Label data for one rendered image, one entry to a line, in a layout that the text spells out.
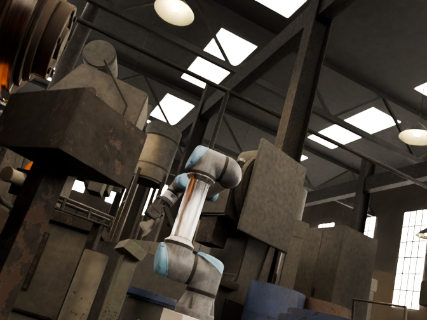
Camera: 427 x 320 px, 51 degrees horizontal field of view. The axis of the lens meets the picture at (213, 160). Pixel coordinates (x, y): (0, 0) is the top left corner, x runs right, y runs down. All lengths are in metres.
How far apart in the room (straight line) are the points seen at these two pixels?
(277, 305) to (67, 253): 2.00
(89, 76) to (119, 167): 3.66
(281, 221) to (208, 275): 3.54
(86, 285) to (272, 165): 3.35
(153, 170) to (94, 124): 9.52
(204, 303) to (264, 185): 3.39
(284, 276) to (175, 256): 7.10
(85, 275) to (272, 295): 2.67
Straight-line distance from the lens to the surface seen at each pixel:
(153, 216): 2.20
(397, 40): 11.68
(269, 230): 5.04
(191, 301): 1.69
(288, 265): 8.75
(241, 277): 5.16
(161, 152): 10.60
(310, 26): 7.07
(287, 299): 4.53
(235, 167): 1.81
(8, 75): 1.57
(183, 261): 1.67
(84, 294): 2.13
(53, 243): 4.16
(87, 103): 0.94
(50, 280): 4.14
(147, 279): 3.65
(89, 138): 0.94
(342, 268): 6.01
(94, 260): 2.14
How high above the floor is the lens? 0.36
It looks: 20 degrees up
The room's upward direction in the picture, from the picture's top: 17 degrees clockwise
